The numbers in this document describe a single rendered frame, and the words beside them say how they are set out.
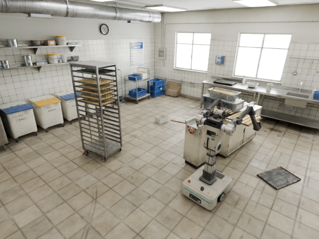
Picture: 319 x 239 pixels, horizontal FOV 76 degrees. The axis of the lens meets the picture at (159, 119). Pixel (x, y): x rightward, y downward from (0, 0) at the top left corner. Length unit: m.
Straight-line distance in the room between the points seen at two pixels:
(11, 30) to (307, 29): 6.97
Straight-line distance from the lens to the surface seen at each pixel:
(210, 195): 3.07
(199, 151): 3.67
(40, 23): 6.08
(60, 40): 5.99
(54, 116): 5.69
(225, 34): 7.16
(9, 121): 5.37
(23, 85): 5.98
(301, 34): 6.66
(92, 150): 4.29
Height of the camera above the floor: 2.32
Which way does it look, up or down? 23 degrees down
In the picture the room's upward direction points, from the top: 1 degrees clockwise
